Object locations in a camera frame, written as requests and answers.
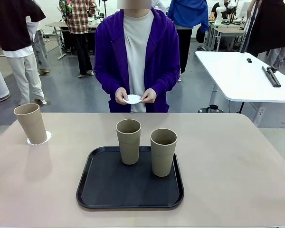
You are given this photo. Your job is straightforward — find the tall beige cup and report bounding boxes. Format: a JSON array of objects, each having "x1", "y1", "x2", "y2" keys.
[
  {"x1": 115, "y1": 119, "x2": 142, "y2": 165},
  {"x1": 150, "y1": 128, "x2": 178, "y2": 178},
  {"x1": 13, "y1": 103, "x2": 48, "y2": 145}
]

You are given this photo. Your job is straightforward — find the white scalloped paper coaster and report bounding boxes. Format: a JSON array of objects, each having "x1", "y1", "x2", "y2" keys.
[
  {"x1": 123, "y1": 94, "x2": 143, "y2": 105},
  {"x1": 27, "y1": 130, "x2": 53, "y2": 145}
]

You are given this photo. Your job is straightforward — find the person's left forearm purple sleeve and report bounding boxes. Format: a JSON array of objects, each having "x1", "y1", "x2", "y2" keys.
[{"x1": 151, "y1": 70, "x2": 181, "y2": 101}]

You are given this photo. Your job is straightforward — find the person's right forearm purple sleeve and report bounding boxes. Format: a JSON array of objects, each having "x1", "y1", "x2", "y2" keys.
[{"x1": 94, "y1": 70, "x2": 121, "y2": 102}]

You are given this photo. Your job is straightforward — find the person's right hand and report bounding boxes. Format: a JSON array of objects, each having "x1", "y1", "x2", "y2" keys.
[{"x1": 115, "y1": 87, "x2": 130, "y2": 105}]

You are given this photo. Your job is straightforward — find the person's left hand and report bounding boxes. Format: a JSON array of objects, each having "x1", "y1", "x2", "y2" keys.
[{"x1": 140, "y1": 89, "x2": 157, "y2": 104}]

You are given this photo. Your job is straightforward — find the person in grey trousers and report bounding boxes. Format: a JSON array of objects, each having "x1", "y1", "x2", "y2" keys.
[{"x1": 26, "y1": 14, "x2": 50, "y2": 76}]

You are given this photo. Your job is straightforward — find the person in black shirt white trousers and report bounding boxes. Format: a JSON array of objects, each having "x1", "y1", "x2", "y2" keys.
[{"x1": 0, "y1": 0, "x2": 48, "y2": 105}]

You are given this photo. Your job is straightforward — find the grey workshop desk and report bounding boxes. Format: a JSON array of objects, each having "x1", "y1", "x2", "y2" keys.
[
  {"x1": 45, "y1": 21, "x2": 98, "y2": 60},
  {"x1": 204, "y1": 20, "x2": 247, "y2": 52}
]

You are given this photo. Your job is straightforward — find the person in purple hooded jacket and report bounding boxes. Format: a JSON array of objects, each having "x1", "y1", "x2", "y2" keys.
[{"x1": 94, "y1": 7, "x2": 181, "y2": 114}]

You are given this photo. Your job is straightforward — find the person in plaid shirt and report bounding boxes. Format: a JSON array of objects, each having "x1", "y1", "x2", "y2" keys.
[{"x1": 59, "y1": 0, "x2": 97, "y2": 78}]

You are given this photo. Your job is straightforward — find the black plastic tray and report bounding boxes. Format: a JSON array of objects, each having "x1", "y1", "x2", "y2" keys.
[{"x1": 76, "y1": 146, "x2": 185, "y2": 209}]

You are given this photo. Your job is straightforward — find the black kettle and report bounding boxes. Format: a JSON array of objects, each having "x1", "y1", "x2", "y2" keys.
[{"x1": 205, "y1": 104, "x2": 220, "y2": 114}]

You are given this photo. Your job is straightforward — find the person in blue jacket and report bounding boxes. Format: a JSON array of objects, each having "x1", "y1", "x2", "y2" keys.
[{"x1": 167, "y1": 0, "x2": 209, "y2": 82}]

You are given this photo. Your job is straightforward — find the black hanging bag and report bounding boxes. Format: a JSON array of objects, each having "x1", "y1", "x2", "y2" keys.
[{"x1": 196, "y1": 25, "x2": 209, "y2": 44}]

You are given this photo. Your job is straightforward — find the white rounded table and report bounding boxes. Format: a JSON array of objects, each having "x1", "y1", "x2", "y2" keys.
[{"x1": 194, "y1": 51, "x2": 285, "y2": 114}]

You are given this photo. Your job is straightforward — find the seated person in black shirt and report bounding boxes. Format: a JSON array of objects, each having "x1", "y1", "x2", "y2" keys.
[{"x1": 210, "y1": 0, "x2": 230, "y2": 20}]

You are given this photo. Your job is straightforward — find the black folded tripod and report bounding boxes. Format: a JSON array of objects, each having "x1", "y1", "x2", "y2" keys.
[{"x1": 262, "y1": 66, "x2": 282, "y2": 88}]

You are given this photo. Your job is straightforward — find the person in long black coat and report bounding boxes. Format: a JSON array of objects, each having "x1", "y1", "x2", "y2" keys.
[{"x1": 247, "y1": 0, "x2": 285, "y2": 71}]

